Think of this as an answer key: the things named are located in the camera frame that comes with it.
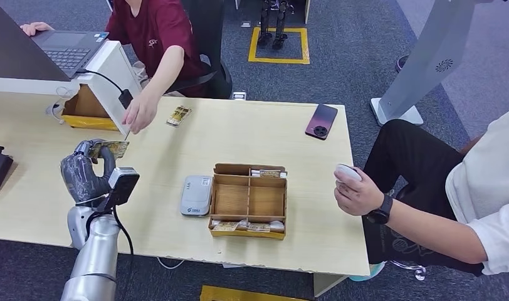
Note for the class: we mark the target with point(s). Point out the person's left hand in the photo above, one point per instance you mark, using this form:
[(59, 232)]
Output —
[(139, 114), (356, 195)]

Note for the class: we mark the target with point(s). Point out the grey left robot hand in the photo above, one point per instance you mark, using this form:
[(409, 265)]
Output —
[(82, 174)]

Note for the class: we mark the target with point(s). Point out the person's right hand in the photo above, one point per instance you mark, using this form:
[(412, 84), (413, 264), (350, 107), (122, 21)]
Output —
[(35, 28)]

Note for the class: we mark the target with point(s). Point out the white handheld clicker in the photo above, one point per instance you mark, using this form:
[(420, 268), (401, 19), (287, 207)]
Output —
[(348, 171)]

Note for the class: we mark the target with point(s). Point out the printed ID card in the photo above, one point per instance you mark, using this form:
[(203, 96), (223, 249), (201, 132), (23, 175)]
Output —
[(113, 148)]

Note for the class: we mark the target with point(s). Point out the person's left forearm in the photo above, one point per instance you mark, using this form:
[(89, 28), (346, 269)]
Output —
[(165, 70), (433, 232)]

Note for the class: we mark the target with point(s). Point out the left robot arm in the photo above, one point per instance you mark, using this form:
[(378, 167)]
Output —
[(94, 253)]

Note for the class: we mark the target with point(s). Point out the person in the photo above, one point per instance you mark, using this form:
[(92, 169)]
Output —
[(478, 187), (159, 33)]

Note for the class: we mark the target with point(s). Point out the white card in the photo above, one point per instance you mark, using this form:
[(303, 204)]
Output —
[(255, 173), (276, 226)]

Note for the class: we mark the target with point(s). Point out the black USB hub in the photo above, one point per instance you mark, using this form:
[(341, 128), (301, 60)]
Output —
[(125, 99)]

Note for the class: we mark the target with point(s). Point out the dark grey laptop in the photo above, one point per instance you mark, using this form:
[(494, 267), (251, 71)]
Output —
[(51, 50)]

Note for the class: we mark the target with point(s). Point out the black wristwatch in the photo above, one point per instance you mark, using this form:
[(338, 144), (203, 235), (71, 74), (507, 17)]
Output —
[(381, 210)]

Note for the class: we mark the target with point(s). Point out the cardboard box with yellow tape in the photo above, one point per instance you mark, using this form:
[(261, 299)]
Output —
[(86, 110)]

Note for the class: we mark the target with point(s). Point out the maroon smartphone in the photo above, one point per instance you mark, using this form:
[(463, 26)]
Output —
[(321, 121)]

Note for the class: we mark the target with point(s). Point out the white desk leg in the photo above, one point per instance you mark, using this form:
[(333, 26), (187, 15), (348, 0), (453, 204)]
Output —
[(327, 284)]

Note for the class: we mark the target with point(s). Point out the chrome chair base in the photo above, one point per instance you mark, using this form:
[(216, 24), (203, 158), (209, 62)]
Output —
[(414, 270)]

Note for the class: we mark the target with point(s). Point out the black office chair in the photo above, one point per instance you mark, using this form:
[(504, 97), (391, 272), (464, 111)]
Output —
[(213, 50)]

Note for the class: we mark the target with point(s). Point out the small white floor box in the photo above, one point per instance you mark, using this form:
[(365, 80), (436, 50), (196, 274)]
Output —
[(238, 95)]

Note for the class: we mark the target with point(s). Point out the wooden compartment organiser box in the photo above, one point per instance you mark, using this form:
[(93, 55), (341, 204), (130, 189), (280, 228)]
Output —
[(248, 201)]

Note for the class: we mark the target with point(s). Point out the yellow floor tape square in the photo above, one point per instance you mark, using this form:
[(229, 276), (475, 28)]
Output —
[(279, 60)]

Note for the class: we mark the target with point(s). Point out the white kiosk stand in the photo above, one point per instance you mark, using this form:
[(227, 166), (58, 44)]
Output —
[(429, 58)]

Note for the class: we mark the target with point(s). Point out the black humanoid robot legs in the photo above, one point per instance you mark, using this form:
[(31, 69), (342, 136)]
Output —
[(273, 25)]

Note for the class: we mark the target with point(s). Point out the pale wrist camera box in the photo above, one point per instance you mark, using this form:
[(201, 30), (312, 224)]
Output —
[(123, 185)]

